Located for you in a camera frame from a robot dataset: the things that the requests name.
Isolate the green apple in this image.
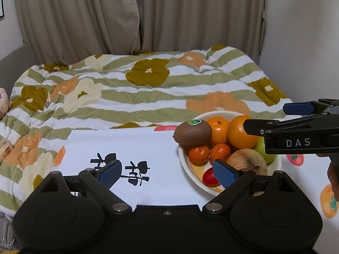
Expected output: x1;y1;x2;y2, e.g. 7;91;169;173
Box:
253;138;276;164

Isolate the beige curtain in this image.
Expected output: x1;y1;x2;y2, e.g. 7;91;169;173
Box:
13;0;266;65

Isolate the small snack packet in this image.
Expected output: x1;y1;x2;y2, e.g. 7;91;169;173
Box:
0;140;14;162

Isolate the small tangerine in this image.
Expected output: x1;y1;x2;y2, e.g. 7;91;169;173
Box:
189;144;210;164
210;143;232;164

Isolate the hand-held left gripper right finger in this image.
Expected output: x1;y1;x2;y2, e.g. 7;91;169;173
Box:
203;159;296;215

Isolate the floral striped blanket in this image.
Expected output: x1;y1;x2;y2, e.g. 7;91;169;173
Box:
0;45;294;213

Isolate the person's right hand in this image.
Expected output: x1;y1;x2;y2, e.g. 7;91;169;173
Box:
327;163;339;202

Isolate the large orange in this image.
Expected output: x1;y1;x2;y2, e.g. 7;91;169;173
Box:
227;115;261;149

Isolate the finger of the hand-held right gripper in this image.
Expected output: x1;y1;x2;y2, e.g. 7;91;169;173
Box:
243;115;339;156
283;99;339;117

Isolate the grey upholstered bed frame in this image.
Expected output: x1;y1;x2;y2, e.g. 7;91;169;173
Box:
0;45;38;106

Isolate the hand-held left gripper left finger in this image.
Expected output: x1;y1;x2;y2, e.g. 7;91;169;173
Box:
37;159;132;215

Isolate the brown kiwi with green sticker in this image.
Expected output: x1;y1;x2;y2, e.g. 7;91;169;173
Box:
173;120;212;146

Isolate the red apple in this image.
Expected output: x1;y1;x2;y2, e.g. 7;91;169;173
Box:
226;148;268;175

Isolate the cream ceramic bowl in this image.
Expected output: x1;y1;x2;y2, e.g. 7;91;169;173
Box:
178;111;282;197

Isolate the red tomato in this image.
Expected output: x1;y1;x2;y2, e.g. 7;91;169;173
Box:
203;167;220;186

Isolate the medium orange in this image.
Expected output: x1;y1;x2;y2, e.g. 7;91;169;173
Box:
207;117;230;146

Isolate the white persimmon printed cloth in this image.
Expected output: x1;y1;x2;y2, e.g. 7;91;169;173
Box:
54;103;339;219

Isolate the pink pillow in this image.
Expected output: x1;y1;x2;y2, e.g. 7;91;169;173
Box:
0;87;12;120

